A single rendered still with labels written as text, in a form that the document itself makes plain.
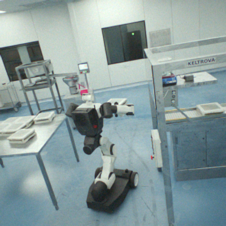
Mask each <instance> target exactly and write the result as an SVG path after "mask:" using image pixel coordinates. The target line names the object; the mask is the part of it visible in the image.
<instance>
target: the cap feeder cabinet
mask: <svg viewBox="0 0 226 226"><path fill-rule="evenodd" d="M86 89H88V88H86ZM81 90H85V89H80V90H78V91H79V92H78V93H76V94H70V92H67V93H66V95H65V97H64V99H63V100H64V102H65V107H66V110H67V109H68V107H69V105H70V103H71V102H73V103H75V104H77V105H79V106H81V104H83V103H86V102H87V101H86V100H85V101H83V100H82V95H81V94H80V91H81ZM88 93H89V94H92V95H93V96H94V100H93V101H92V103H96V100H95V95H94V89H93V87H91V88H90V89H88ZM68 118H69V122H70V125H71V127H72V128H74V129H75V127H76V126H75V124H74V122H73V120H72V118H71V117H68Z"/></svg>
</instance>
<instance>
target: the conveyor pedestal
mask: <svg viewBox="0 0 226 226"><path fill-rule="evenodd" d="M170 141H171V152H172V164H173V168H174V174H175V177H176V180H177V181H190V180H201V179H212V178H223V177H226V125H221V126H213V127H205V128H194V129H186V130H181V133H176V131H170Z"/></svg>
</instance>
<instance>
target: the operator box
mask: <svg viewBox="0 0 226 226"><path fill-rule="evenodd" d="M151 134H152V141H153V149H154V155H155V162H156V163H155V164H156V168H158V167H162V164H163V160H162V154H161V140H160V136H159V133H158V130H157V129H153V130H151Z"/></svg>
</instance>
